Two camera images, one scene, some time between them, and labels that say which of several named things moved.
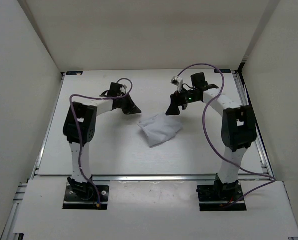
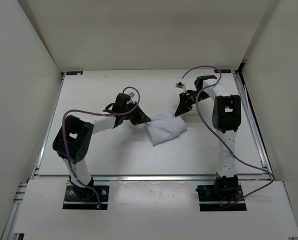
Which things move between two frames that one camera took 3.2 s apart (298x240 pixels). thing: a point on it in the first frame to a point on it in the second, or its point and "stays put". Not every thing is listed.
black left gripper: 132,108 to 140,117
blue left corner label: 74,72 stays put
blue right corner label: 223,71 stays put
